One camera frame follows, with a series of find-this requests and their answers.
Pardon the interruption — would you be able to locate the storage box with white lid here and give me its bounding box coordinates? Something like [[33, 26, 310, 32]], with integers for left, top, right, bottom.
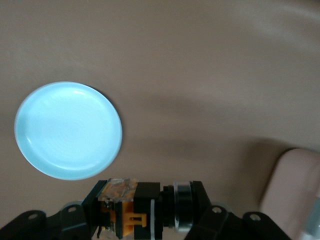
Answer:
[[259, 148, 320, 240]]

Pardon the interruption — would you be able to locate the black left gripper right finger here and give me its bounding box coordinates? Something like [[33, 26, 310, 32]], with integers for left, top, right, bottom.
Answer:
[[184, 181, 293, 240]]

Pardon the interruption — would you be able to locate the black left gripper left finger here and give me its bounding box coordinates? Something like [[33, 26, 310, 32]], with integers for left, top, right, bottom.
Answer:
[[0, 179, 111, 240]]

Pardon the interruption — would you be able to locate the light blue round plate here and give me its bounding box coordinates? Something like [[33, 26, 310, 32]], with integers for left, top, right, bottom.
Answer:
[[14, 81, 123, 181]]

